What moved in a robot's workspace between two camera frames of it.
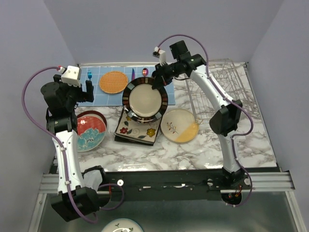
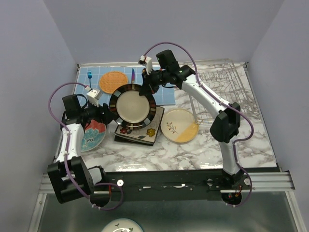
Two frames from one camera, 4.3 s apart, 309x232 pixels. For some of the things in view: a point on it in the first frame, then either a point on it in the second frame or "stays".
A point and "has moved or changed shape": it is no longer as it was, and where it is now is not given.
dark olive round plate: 143,104 has moved or changed shape
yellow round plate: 179,125 stays
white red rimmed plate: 91,130 stays
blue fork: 90,74 stays
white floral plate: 122,224 stays
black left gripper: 84,96 to 108,115
